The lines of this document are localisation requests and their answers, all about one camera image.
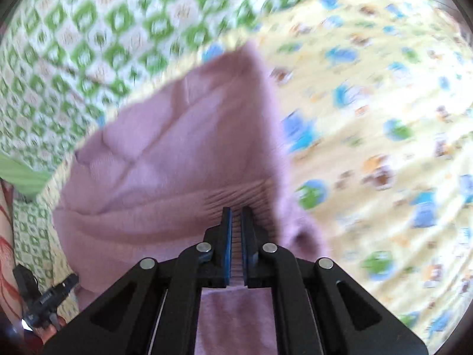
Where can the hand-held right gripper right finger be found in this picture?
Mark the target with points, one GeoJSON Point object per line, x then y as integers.
{"type": "Point", "coordinates": [245, 246]}

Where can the green and white patterned bedsheet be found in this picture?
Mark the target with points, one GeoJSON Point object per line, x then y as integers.
{"type": "Point", "coordinates": [92, 44]}

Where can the yellow cartoon print blanket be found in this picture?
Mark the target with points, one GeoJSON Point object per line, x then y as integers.
{"type": "Point", "coordinates": [369, 137]}

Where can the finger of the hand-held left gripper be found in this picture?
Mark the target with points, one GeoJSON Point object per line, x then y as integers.
{"type": "Point", "coordinates": [46, 297]}

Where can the pink knit garment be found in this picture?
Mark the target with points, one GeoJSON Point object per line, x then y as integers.
{"type": "Point", "coordinates": [155, 162]}

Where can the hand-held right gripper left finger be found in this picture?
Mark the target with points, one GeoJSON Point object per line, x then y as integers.
{"type": "Point", "coordinates": [227, 246]}

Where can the red and white patterned cloth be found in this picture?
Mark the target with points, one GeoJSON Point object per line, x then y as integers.
{"type": "Point", "coordinates": [6, 251]}

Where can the green striped cloth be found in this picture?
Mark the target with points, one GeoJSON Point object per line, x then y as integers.
{"type": "Point", "coordinates": [22, 179]}

